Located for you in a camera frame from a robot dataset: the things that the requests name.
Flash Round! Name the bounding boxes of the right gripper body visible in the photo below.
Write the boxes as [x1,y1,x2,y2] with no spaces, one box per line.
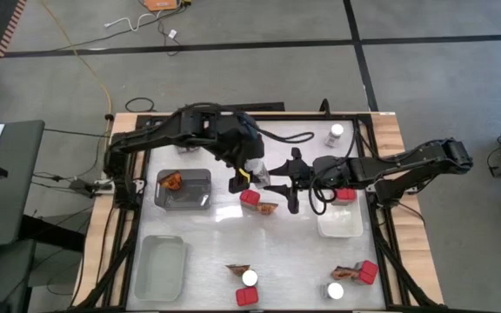
[288,147,321,214]

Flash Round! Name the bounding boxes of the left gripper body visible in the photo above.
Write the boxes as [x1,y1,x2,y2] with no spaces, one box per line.
[222,138,265,169]

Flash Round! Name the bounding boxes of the orange taco seasoning packet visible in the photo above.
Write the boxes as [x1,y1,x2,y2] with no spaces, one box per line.
[225,263,251,277]
[158,170,184,192]
[331,264,360,282]
[257,202,279,217]

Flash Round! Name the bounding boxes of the light grey plastic bin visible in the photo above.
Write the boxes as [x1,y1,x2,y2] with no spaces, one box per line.
[133,234,189,303]

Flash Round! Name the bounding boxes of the dark grey plastic bin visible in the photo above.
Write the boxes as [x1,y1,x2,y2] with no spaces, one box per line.
[154,168,213,212]

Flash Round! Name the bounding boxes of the black flat bar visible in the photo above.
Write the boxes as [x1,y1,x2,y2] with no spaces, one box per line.
[177,102,286,113]

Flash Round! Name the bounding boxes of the white plastic bin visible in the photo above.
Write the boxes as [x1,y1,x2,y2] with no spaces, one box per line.
[316,186,364,239]

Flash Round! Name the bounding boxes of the orange box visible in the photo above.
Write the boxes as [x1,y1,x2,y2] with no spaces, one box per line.
[143,0,180,12]

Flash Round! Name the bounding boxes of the black desk base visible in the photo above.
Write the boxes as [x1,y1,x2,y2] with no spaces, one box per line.
[18,212,87,254]

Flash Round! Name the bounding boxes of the dark grey side desk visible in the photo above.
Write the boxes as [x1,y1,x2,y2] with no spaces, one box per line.
[0,120,46,250]

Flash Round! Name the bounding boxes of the black metal rig frame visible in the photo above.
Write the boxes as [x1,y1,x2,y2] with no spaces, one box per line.
[70,110,445,313]

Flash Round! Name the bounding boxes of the black floor cable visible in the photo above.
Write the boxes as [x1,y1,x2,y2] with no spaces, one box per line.
[57,0,193,57]

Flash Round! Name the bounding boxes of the white cable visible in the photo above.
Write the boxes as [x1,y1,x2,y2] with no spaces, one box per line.
[104,12,156,32]

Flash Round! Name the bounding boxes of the yellow hanging cable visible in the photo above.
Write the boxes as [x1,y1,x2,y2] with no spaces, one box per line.
[39,0,113,117]

